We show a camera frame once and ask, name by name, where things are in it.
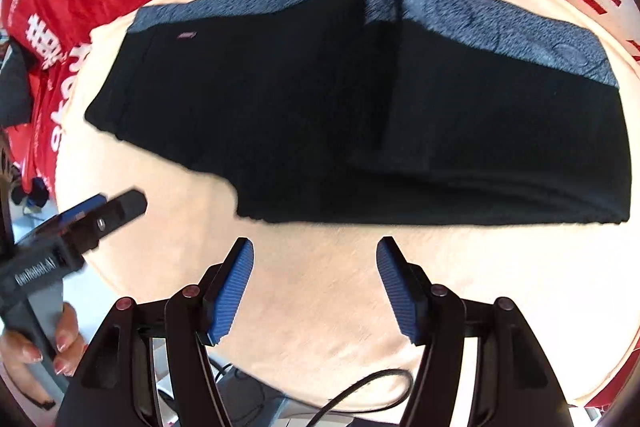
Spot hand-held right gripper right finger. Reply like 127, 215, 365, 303
376, 236, 574, 427

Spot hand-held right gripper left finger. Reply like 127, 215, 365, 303
57, 237, 255, 427

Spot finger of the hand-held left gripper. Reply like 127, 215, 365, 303
64, 189, 148, 254
54, 193, 110, 224

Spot black pants with blue stripes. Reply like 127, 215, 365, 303
84, 0, 633, 227

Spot person's left hand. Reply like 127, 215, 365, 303
0, 302, 87, 410

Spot dark grey cloth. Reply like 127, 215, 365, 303
0, 39, 33, 130

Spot black cable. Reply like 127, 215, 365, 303
304, 369, 413, 427

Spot peach blanket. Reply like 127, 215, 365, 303
52, 0, 640, 408

